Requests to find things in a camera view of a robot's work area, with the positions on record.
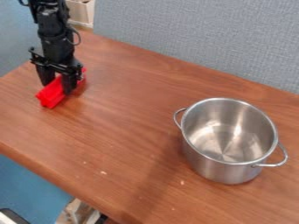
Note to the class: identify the black and white object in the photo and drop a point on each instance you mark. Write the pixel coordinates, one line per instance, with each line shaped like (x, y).
(10, 217)

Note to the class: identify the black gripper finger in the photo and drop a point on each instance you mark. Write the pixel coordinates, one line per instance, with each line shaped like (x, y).
(69, 82)
(46, 74)

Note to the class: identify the stainless steel pot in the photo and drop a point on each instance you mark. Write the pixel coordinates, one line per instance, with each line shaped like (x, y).
(229, 138)

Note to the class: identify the red rectangular block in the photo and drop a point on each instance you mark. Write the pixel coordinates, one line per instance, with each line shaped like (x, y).
(51, 95)

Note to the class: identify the wooden table leg frame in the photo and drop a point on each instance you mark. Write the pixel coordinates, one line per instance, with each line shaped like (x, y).
(78, 213)

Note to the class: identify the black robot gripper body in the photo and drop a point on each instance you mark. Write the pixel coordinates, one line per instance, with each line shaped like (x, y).
(51, 15)

